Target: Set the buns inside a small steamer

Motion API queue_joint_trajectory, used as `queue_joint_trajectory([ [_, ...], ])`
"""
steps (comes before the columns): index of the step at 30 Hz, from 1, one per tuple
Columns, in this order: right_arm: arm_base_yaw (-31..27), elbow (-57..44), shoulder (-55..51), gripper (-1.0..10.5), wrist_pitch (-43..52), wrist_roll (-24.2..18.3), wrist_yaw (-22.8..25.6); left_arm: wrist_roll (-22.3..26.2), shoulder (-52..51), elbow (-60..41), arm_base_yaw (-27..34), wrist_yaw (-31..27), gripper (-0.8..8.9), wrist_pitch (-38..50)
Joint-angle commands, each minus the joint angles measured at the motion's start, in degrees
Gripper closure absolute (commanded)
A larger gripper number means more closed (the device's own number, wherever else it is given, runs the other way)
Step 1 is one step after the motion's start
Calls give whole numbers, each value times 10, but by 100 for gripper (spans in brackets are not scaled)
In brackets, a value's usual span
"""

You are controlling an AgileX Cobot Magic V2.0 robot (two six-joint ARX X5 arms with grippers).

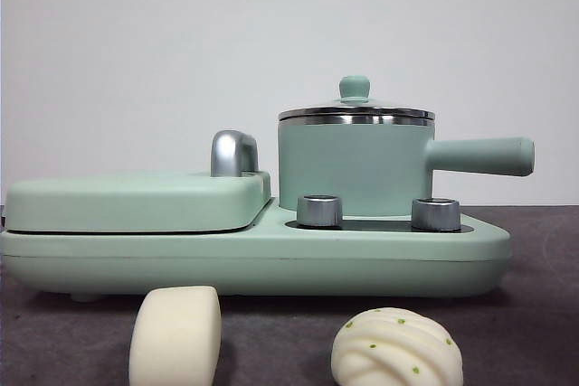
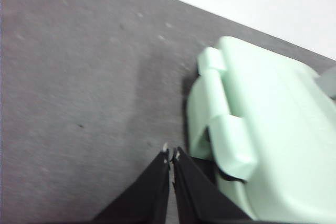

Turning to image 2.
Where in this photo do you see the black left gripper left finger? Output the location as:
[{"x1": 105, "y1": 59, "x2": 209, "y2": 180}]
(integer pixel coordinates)
[{"x1": 91, "y1": 143, "x2": 172, "y2": 224}]

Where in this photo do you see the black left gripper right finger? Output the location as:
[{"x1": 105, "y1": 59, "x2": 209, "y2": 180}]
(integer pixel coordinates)
[{"x1": 172, "y1": 146, "x2": 254, "y2": 224}]

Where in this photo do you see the mint green breakfast machine base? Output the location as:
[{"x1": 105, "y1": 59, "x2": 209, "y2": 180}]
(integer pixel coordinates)
[{"x1": 186, "y1": 47, "x2": 258, "y2": 183}]

